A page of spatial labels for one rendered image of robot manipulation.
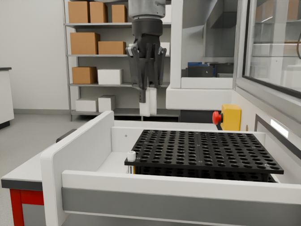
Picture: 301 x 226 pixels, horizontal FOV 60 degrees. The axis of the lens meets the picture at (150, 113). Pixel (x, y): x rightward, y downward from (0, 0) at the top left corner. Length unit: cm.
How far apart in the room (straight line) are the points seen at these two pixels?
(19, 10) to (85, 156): 500
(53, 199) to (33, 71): 492
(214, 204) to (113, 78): 396
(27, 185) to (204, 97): 85
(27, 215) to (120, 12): 378
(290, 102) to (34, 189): 59
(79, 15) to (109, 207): 416
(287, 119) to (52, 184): 35
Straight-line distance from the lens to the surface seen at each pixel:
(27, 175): 74
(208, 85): 125
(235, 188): 36
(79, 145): 44
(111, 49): 432
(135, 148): 44
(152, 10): 63
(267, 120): 54
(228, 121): 76
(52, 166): 37
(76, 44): 444
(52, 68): 509
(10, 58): 547
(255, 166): 40
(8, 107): 454
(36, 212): 77
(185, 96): 125
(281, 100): 46
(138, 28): 64
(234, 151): 45
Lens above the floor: 105
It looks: 12 degrees down
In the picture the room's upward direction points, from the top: straight up
